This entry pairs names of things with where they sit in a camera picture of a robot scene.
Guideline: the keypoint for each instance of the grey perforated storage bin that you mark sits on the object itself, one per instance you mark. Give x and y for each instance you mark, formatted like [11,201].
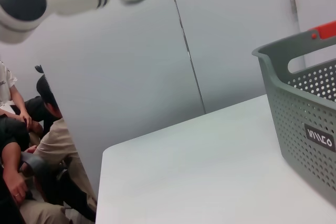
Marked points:
[302,119]

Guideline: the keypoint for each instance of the person in beige shirt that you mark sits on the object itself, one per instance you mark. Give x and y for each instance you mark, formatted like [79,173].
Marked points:
[57,145]

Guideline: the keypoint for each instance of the small black clip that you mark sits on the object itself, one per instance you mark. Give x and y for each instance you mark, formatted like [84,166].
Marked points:
[39,68]

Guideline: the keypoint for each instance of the dark chair armrest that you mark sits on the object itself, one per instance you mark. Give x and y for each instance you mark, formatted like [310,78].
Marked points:
[36,165]

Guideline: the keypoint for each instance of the person in white shirt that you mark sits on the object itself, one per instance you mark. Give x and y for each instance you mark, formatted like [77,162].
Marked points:
[8,87]

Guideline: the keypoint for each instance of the person in dark top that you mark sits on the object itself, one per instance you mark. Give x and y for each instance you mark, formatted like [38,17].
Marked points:
[10,161]

